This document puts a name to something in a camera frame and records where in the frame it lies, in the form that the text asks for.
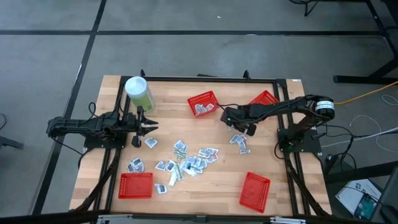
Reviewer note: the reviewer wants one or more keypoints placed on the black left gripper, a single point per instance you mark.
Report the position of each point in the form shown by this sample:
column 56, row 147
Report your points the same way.
column 140, row 112

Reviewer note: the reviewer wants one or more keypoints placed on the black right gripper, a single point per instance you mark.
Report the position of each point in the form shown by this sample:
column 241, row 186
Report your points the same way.
column 239, row 115

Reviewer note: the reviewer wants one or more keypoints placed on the white packet orange label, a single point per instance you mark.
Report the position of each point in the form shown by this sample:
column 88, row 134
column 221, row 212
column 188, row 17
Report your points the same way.
column 213, row 151
column 203, row 152

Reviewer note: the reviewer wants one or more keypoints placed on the red plastic basket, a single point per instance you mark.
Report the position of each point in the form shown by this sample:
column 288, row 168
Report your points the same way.
column 255, row 193
column 264, row 97
column 136, row 185
column 199, row 99

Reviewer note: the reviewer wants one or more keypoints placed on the green striped white packet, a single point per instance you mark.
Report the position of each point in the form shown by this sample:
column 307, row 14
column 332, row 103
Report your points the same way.
column 179, row 173
column 179, row 155

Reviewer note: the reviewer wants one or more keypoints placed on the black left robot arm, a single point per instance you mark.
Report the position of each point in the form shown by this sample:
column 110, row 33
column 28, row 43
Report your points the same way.
column 77, row 126

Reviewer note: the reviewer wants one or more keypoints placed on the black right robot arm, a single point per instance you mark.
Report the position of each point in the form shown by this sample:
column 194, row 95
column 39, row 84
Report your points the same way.
column 280, row 107

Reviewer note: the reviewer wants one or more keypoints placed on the white green wipes canister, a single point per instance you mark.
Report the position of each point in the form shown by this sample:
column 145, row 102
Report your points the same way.
column 140, row 93

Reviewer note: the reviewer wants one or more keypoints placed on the white packet blue black print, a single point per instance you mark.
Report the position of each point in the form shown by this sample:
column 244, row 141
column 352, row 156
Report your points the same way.
column 180, row 145
column 186, row 165

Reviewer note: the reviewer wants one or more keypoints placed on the plain white long packet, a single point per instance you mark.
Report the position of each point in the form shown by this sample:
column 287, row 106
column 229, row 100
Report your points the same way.
column 172, row 180

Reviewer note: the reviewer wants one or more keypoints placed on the black desk leg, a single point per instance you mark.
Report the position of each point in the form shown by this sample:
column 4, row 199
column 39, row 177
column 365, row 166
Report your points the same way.
column 357, row 172

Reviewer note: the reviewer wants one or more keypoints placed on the black chair base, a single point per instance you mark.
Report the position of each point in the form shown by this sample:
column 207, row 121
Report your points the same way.
column 306, row 6

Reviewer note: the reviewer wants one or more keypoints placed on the black floor stand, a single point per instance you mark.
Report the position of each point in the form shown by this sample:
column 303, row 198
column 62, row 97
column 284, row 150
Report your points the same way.
column 9, row 143

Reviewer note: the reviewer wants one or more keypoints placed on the green circuit board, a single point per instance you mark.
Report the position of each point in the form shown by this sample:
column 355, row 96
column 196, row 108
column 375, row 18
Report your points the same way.
column 365, row 207

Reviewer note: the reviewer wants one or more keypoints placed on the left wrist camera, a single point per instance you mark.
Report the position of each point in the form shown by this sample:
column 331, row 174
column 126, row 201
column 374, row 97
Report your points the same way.
column 132, row 124

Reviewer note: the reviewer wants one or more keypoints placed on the silver frame bracket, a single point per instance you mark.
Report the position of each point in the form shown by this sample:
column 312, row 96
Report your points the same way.
column 113, row 218
column 287, row 221

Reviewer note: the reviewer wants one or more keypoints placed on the black desk frame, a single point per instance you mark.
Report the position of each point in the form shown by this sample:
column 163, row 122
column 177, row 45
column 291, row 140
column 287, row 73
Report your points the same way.
column 373, row 77

